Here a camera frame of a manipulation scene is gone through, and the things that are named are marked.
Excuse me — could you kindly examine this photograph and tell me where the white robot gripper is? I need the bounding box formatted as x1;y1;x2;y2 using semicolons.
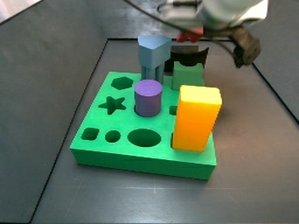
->
157;0;261;68

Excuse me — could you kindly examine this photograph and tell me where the red square-circle object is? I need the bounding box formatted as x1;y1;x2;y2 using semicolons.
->
176;29;204;43

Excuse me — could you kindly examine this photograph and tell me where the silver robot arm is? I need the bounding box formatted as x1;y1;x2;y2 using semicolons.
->
157;0;268;67

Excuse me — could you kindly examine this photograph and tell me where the black curved fixture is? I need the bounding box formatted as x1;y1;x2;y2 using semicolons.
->
164;45;209;73

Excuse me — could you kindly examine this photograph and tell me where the green notched block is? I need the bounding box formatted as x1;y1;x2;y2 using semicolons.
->
172;61;204;90

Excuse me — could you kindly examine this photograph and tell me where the yellow rectangular block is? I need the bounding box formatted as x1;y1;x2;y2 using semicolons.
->
172;85;221;152

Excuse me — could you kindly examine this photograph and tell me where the blue triangular block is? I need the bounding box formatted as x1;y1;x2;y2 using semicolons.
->
137;35;172;83

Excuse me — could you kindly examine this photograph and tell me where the purple cylinder block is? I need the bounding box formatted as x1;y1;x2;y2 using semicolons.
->
134;80;162;117

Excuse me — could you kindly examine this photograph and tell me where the green foam shape-sorter base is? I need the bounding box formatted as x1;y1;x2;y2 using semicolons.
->
69;72;217;179

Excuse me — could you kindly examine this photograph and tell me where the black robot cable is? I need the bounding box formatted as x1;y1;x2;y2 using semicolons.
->
122;0;238;47

